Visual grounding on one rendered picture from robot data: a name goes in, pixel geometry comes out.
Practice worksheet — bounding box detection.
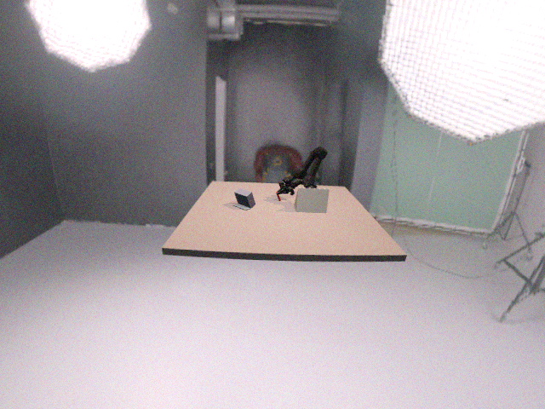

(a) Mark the grey square panel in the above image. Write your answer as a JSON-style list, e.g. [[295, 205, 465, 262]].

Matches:
[[233, 188, 255, 210]]

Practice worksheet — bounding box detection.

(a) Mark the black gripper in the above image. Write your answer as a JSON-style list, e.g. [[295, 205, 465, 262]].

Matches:
[[278, 181, 296, 195]]

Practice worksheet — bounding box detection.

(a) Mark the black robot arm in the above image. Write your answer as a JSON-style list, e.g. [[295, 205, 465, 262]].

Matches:
[[283, 147, 328, 188]]

